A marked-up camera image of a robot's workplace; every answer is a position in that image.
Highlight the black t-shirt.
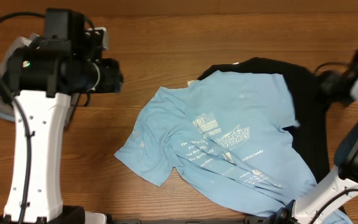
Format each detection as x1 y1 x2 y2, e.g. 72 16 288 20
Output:
198 57 330 182

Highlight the light blue printed t-shirt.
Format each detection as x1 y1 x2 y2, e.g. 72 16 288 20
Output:
114 70 353 224

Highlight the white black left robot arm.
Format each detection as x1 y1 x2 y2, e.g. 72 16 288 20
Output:
0 8 124 224

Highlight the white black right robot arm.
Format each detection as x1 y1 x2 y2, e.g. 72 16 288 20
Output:
262 49 358 224

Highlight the grey folded garment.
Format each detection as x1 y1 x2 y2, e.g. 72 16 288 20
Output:
0 32 81 127

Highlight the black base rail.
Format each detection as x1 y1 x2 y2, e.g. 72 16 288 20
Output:
107 216 266 224

